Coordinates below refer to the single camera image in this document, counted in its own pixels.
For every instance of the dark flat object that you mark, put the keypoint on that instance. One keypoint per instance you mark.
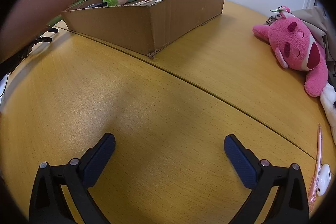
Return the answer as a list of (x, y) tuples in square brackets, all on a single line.
[(95, 5)]

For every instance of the green artificial plant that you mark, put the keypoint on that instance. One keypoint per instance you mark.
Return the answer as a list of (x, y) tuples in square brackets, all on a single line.
[(53, 20)]

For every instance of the grey printed cloth bag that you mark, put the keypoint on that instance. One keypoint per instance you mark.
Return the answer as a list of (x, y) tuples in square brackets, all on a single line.
[(312, 19)]

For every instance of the black stand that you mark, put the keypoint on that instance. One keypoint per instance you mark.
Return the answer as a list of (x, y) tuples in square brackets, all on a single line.
[(15, 58)]

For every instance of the clear beige phone case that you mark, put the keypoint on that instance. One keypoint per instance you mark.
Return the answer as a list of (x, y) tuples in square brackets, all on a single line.
[(152, 1)]

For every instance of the cardboard box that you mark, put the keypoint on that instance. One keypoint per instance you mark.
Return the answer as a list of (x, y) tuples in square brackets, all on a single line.
[(118, 27)]

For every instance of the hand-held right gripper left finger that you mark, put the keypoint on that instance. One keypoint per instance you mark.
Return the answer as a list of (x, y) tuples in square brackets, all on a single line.
[(101, 158)]

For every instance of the white panda plush toy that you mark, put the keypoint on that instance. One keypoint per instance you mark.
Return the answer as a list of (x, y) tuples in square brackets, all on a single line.
[(329, 106)]

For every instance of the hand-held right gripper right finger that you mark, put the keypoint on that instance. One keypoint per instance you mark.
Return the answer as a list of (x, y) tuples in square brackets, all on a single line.
[(239, 158)]

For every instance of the white earbuds case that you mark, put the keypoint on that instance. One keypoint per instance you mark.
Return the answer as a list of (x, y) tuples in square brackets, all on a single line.
[(324, 179)]

